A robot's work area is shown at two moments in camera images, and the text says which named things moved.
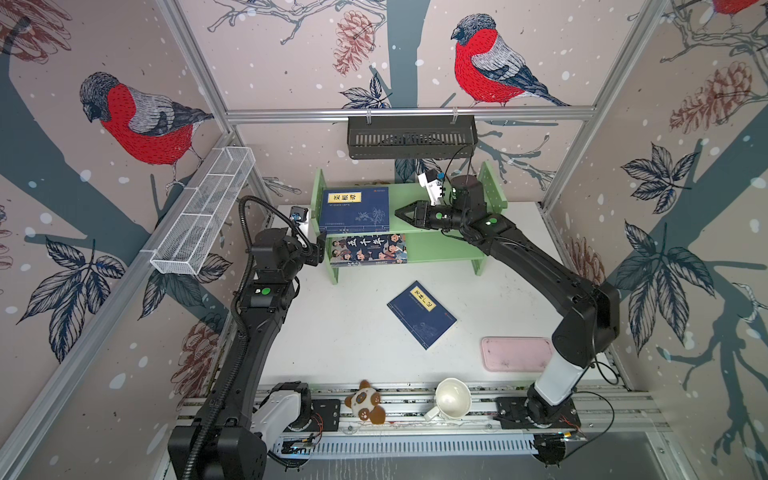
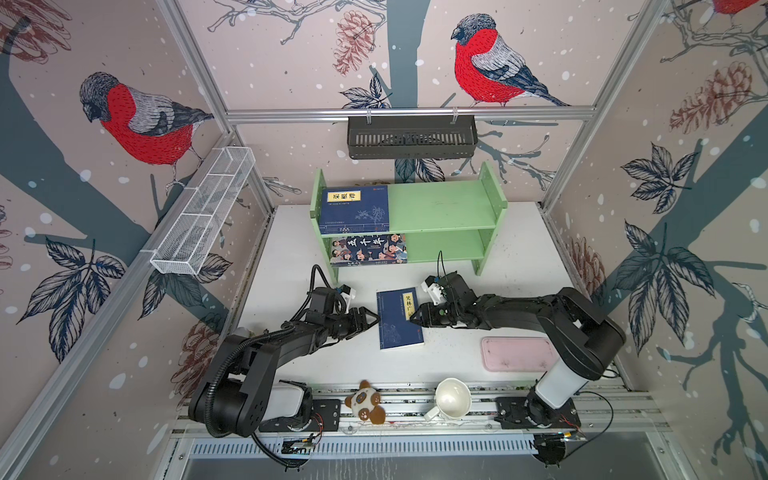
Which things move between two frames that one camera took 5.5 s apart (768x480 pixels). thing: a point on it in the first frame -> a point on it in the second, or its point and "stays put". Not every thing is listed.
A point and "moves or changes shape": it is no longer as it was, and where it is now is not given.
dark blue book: (425, 317) moves or changes shape
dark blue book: (355, 210) stays put
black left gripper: (316, 252) -> (364, 323)
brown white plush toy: (365, 403) stays put
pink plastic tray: (516, 354) stays put
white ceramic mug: (453, 400) stays put
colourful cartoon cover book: (383, 249) stays put
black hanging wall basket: (411, 140) stays put
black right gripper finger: (413, 211) -> (422, 315)
